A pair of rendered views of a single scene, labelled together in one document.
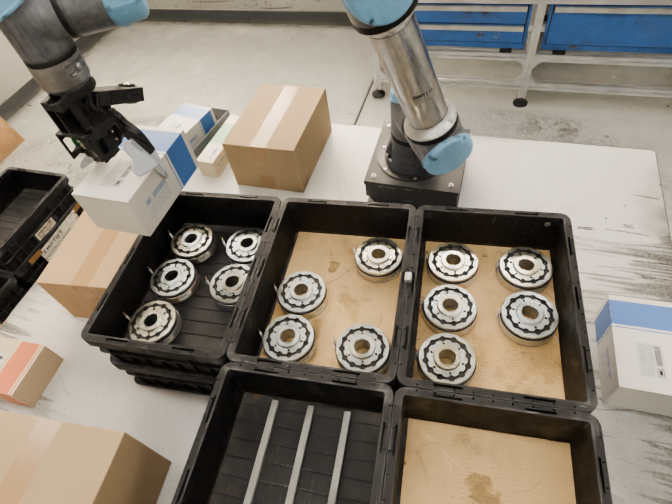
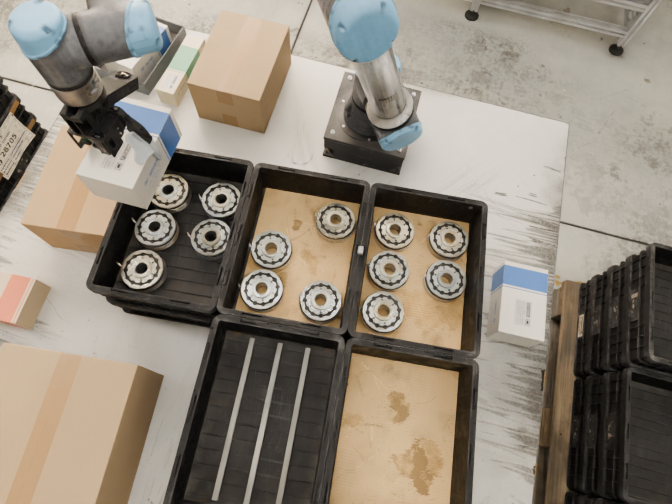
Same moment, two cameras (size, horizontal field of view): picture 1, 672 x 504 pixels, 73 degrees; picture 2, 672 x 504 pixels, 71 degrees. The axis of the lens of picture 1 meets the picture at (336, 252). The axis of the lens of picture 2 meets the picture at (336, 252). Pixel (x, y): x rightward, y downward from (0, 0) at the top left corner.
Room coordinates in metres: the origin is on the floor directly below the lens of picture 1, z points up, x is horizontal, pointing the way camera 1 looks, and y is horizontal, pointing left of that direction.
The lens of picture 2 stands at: (0.09, 0.06, 1.97)
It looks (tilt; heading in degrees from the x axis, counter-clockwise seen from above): 69 degrees down; 342
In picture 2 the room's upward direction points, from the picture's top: 8 degrees clockwise
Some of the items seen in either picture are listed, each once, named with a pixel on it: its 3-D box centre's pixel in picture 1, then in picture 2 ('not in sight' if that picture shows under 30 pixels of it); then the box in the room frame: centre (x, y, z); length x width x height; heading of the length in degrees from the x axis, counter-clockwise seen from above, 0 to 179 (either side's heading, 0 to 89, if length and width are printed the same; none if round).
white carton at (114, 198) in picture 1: (140, 178); (132, 152); (0.72, 0.34, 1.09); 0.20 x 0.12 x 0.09; 155
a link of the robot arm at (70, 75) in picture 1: (62, 70); (77, 83); (0.69, 0.35, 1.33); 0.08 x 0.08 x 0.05
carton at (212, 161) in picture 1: (224, 145); (182, 70); (1.26, 0.29, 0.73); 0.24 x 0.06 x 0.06; 152
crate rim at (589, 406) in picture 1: (491, 293); (421, 266); (0.42, -0.26, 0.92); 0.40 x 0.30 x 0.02; 160
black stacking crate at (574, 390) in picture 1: (487, 308); (416, 273); (0.42, -0.26, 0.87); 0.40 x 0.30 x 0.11; 160
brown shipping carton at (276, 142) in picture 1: (281, 136); (243, 72); (1.18, 0.10, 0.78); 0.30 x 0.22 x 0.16; 155
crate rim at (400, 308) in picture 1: (330, 278); (298, 244); (0.52, 0.02, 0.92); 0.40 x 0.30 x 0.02; 160
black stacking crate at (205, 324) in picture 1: (199, 278); (181, 231); (0.62, 0.30, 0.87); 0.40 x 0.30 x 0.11; 160
